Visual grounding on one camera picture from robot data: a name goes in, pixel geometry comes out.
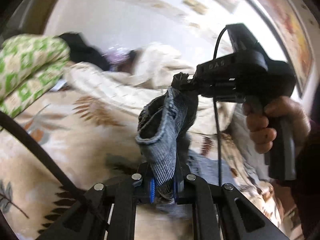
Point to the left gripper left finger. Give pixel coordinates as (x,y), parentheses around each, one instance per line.
(108,210)

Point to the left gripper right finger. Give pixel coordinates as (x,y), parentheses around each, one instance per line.
(220,212)

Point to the grey-blue denim pants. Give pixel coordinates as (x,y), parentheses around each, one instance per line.
(162,137)

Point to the black clothing pile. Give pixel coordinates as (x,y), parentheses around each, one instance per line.
(82,52)

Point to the person's right hand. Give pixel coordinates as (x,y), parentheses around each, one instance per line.
(263,134)

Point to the leaf-print beige blanket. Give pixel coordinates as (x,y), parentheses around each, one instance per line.
(91,142)

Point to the cream patterned duvet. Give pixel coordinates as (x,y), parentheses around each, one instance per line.
(151,74)

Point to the clear plastic bag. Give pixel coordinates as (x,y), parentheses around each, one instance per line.
(116,55)

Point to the green white patterned quilt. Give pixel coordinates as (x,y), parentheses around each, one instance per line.
(30,66)

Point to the framed colourful wall picture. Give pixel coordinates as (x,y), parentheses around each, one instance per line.
(293,33)

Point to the brown wooden door frame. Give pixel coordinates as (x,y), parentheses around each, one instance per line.
(25,17)

